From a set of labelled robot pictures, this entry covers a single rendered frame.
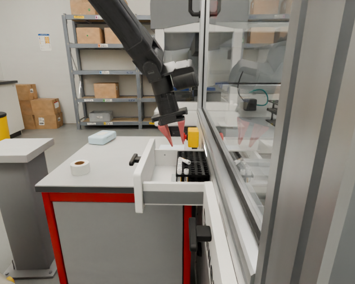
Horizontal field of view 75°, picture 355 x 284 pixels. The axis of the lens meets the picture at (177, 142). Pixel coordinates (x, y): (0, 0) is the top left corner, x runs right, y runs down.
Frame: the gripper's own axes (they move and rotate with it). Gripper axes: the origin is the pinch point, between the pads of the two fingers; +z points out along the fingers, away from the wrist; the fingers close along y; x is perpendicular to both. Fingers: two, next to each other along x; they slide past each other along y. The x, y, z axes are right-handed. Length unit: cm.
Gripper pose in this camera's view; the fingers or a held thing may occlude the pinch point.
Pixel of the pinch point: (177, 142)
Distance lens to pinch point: 68.5
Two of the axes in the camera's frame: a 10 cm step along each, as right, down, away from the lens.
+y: 9.7, -2.3, -1.0
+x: 0.3, -2.8, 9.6
